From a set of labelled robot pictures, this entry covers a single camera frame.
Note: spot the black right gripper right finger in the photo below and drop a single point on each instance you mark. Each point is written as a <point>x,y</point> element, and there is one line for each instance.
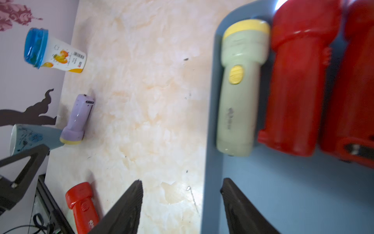
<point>242,216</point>

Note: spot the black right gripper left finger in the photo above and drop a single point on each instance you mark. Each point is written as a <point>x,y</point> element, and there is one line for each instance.
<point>124,216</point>

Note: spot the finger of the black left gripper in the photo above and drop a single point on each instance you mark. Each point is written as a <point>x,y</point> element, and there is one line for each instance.
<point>12,192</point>

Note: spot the blue plastic tray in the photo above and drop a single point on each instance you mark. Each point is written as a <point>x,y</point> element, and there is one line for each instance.
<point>297,195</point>

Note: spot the red flashlight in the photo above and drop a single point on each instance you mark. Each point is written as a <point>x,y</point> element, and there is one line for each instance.
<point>79,200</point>
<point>348,129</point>
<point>301,35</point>

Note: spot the green yellow flashlight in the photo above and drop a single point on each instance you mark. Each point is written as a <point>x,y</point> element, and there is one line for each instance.
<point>245,49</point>

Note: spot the blue floral mug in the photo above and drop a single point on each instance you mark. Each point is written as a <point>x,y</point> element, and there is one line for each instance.
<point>27,136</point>

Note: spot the blue lidded snack cup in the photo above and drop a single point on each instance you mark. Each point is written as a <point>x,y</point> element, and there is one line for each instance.
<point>43,50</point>

